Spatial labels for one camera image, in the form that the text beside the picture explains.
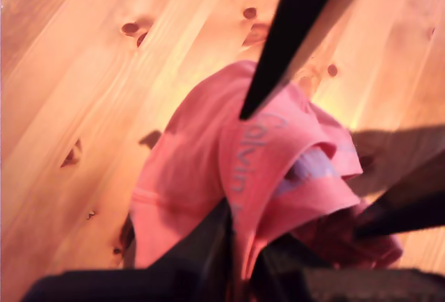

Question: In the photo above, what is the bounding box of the red underwear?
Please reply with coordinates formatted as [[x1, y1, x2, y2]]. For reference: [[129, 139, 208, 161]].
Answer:
[[130, 60, 404, 280]]

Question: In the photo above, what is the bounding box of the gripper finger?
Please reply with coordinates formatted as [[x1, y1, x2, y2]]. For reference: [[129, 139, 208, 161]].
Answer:
[[147, 203, 233, 282], [354, 183, 445, 239], [252, 241, 330, 302], [239, 0, 345, 121]]

